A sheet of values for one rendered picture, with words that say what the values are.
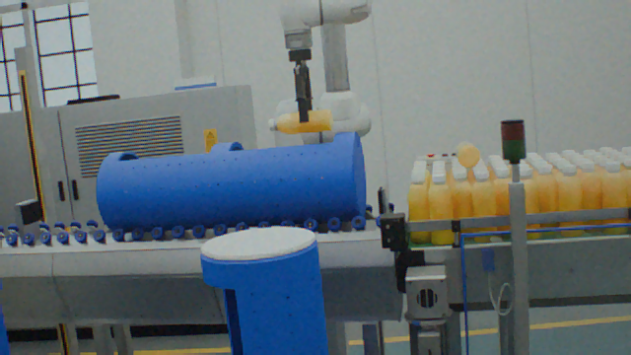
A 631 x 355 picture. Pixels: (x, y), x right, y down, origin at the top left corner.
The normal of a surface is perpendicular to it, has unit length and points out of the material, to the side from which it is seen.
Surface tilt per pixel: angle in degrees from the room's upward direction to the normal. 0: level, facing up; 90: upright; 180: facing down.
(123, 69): 90
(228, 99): 90
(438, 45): 90
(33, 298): 109
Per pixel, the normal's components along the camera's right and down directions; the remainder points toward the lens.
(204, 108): -0.08, 0.14
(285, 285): 0.43, 0.07
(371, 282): -0.17, 0.47
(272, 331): 0.17, 0.11
